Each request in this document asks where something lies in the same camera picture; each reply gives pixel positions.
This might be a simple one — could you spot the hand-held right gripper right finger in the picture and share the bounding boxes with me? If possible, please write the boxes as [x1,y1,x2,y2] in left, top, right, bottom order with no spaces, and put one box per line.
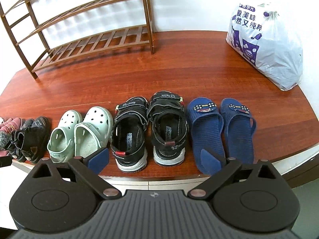
[187,149,278,200]

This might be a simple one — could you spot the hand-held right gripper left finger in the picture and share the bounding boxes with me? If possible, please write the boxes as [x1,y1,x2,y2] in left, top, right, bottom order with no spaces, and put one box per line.
[31,147,122,200]

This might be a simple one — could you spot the black lace-up shoe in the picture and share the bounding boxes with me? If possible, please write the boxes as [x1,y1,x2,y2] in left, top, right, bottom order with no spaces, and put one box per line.
[21,116,52,165]
[10,119,34,163]

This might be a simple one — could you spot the blue slide slipper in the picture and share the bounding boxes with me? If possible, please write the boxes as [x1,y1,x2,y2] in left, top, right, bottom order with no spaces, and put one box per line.
[186,96,225,174]
[220,98,257,164]

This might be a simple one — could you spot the black sport sandal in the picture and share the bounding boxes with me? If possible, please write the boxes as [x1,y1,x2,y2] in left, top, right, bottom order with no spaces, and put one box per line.
[147,91,189,166]
[110,96,149,173]

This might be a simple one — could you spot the pale green clog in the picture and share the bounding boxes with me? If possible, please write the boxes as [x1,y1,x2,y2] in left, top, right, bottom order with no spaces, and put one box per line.
[47,110,83,164]
[74,106,114,158]

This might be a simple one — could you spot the pink fur boot yellow emblem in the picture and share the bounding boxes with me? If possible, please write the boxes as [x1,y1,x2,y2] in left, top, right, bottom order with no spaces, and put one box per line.
[0,118,23,153]

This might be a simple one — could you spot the wooden shoe rack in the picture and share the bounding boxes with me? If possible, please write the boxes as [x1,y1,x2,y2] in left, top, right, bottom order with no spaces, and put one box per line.
[0,0,155,79]

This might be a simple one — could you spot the white printed plastic bag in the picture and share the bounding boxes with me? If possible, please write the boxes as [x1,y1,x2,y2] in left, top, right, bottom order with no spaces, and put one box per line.
[226,2,303,91]

